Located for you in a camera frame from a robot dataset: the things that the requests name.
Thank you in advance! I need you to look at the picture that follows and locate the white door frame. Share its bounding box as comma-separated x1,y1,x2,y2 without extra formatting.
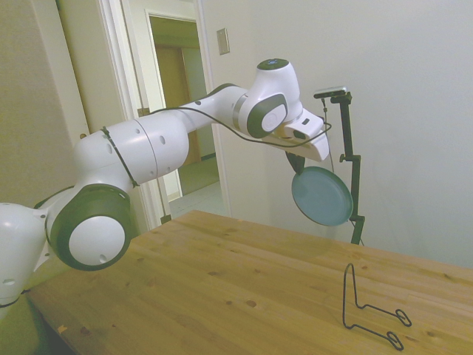
98,0,232,232

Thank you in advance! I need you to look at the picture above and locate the cream door with knob hole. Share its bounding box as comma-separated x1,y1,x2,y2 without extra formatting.
55,0,129,143

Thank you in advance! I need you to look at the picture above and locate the black clamp camera stand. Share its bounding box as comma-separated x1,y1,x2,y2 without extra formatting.
328,92,367,246

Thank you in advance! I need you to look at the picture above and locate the brown hallway door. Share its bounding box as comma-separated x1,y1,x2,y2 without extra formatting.
154,46,219,166

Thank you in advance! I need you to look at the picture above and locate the grey camera on stand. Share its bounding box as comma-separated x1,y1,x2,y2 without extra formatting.
313,85,349,100

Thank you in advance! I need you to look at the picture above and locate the black wire plate stand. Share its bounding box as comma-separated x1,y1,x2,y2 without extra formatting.
342,263,413,351

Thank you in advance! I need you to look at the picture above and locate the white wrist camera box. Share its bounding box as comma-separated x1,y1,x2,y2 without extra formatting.
282,113,323,143

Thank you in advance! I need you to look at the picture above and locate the teal round plate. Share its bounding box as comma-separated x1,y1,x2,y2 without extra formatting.
290,165,354,228

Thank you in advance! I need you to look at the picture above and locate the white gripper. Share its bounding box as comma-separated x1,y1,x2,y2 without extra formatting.
262,131,330,174

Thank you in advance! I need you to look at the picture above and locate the beige wall switch plate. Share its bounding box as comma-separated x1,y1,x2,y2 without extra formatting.
216,27,231,56

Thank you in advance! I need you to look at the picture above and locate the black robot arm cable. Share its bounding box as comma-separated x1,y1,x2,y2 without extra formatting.
101,106,333,188

